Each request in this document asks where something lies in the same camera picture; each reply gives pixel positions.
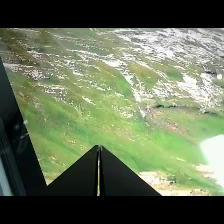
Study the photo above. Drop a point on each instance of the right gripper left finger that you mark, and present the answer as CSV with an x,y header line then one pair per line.
x,y
83,178

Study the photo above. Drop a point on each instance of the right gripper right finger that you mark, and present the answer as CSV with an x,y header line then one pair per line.
x,y
121,180

